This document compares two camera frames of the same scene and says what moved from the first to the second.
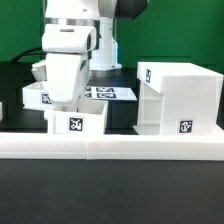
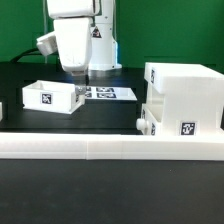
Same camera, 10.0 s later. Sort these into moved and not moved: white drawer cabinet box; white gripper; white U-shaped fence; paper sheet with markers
Moved: white gripper
Not moved: paper sheet with markers; white U-shaped fence; white drawer cabinet box
